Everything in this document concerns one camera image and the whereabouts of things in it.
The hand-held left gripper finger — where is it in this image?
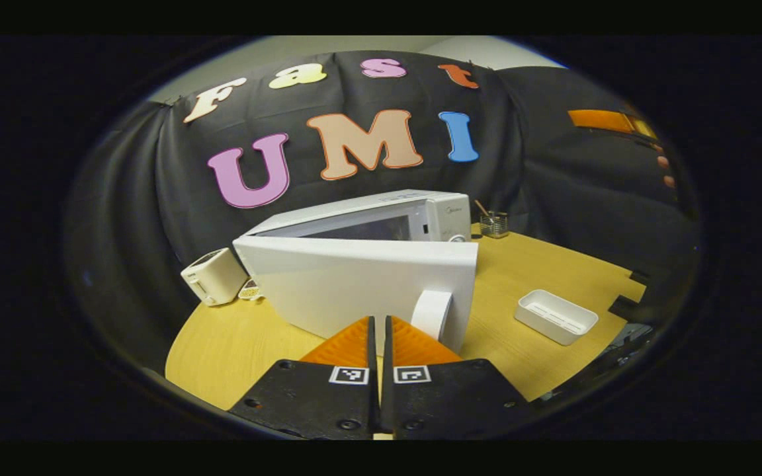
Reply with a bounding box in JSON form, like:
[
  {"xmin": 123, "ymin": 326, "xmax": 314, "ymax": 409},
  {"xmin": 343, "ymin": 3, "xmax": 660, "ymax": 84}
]
[
  {"xmin": 381, "ymin": 316, "xmax": 534, "ymax": 440},
  {"xmin": 229, "ymin": 316, "xmax": 380, "ymax": 440}
]

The white microwave oven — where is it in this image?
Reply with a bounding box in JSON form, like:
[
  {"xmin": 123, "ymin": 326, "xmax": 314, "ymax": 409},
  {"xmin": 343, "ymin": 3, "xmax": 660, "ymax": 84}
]
[{"xmin": 232, "ymin": 190, "xmax": 479, "ymax": 354}]

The glass cup with stick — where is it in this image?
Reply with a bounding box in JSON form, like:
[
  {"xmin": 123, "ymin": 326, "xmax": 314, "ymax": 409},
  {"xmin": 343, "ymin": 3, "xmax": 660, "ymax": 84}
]
[{"xmin": 474, "ymin": 200, "xmax": 509, "ymax": 239}]

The white rectangular tray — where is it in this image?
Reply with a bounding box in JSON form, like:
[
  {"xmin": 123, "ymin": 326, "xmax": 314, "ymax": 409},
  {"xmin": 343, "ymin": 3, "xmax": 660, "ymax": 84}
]
[{"xmin": 515, "ymin": 289, "xmax": 599, "ymax": 346}]

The white toaster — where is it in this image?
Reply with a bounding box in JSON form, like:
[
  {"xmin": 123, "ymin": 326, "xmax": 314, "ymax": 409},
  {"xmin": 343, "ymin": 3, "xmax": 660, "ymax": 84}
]
[{"xmin": 181, "ymin": 247, "xmax": 249, "ymax": 306}]

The black backdrop cloth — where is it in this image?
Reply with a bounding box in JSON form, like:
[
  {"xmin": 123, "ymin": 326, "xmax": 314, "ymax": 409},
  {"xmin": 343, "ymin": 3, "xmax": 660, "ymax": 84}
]
[{"xmin": 67, "ymin": 50, "xmax": 702, "ymax": 371}]

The black table edge bracket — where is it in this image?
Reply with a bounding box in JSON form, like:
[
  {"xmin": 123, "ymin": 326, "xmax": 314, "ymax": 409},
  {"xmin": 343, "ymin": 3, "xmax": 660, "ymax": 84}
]
[{"xmin": 609, "ymin": 294, "xmax": 648, "ymax": 325}]

